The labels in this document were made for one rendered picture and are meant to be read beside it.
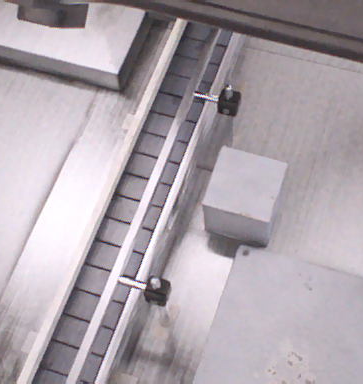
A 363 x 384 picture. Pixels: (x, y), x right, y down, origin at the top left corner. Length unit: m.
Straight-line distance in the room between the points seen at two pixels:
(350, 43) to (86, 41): 0.82
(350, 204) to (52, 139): 0.49
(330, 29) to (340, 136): 0.72
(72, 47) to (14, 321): 0.46
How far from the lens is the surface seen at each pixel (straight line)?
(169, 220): 1.05
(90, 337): 0.90
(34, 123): 1.22
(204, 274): 1.05
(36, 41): 1.25
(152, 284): 0.88
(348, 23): 0.46
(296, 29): 0.46
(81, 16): 0.61
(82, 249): 1.00
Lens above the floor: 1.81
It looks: 63 degrees down
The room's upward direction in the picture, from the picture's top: 8 degrees counter-clockwise
